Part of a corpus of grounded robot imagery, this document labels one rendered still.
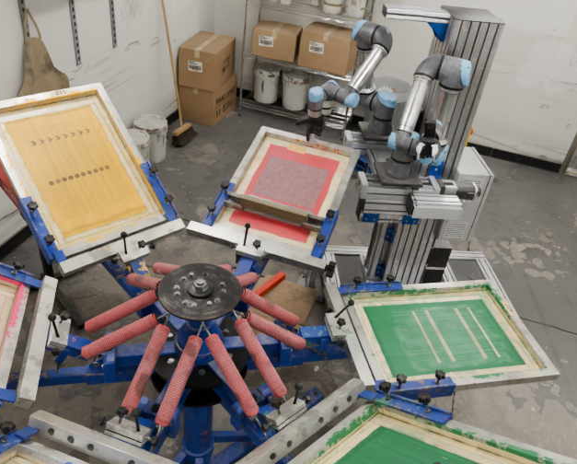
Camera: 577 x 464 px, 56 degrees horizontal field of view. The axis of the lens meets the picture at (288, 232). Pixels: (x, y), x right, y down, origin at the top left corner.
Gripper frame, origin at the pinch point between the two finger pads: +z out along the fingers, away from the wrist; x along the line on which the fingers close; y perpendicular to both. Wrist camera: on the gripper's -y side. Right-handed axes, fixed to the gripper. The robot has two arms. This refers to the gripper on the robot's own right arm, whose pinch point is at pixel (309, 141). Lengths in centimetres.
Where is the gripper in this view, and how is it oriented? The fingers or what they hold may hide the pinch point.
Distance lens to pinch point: 312.3
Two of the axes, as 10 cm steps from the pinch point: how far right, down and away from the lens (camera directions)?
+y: 9.4, 2.7, -1.9
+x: 3.3, -7.4, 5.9
